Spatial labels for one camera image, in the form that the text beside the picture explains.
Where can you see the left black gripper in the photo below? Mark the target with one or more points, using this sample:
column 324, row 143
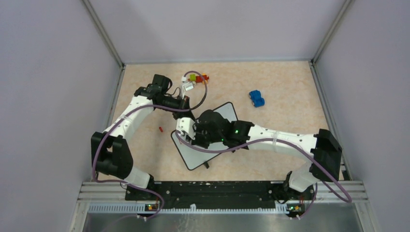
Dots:
column 184, row 104

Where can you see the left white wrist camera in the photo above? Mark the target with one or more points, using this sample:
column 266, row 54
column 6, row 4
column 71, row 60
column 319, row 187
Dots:
column 187, row 84

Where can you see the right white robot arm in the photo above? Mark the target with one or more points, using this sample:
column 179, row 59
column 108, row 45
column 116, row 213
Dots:
column 321, row 151

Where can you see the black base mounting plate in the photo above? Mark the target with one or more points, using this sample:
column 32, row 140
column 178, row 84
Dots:
column 275, row 190

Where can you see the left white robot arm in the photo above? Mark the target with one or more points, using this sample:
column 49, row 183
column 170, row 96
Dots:
column 110, row 153

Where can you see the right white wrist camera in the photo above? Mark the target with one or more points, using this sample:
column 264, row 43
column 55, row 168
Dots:
column 185, row 128

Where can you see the blue toy car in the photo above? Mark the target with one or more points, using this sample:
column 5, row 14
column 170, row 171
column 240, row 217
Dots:
column 256, row 98

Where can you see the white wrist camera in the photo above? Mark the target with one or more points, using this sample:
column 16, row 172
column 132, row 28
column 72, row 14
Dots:
column 187, row 84
column 185, row 128

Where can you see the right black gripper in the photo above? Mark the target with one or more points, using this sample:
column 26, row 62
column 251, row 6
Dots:
column 196, row 141

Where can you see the small whiteboard with stand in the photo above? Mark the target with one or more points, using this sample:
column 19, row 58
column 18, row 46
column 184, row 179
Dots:
column 193, row 158

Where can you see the red green toy train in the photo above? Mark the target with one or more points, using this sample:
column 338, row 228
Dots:
column 198, row 78

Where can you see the grey slotted cable duct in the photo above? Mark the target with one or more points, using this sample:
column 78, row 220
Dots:
column 141, row 208

